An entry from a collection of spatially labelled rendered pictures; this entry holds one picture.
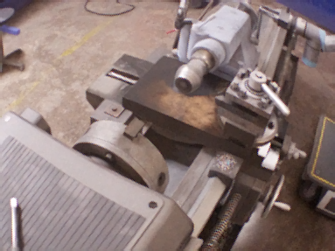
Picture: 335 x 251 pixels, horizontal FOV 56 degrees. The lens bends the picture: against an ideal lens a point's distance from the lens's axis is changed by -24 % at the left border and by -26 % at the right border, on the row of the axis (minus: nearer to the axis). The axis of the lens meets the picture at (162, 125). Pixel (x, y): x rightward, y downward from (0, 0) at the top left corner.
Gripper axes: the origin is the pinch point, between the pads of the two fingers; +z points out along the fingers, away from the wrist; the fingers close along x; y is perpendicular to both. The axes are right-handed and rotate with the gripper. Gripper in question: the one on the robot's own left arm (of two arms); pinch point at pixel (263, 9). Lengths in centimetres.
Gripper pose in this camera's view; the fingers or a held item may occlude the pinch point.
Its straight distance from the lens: 162.4
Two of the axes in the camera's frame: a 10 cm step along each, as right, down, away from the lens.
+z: -8.9, -3.8, 2.6
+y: 0.5, -6.4, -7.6
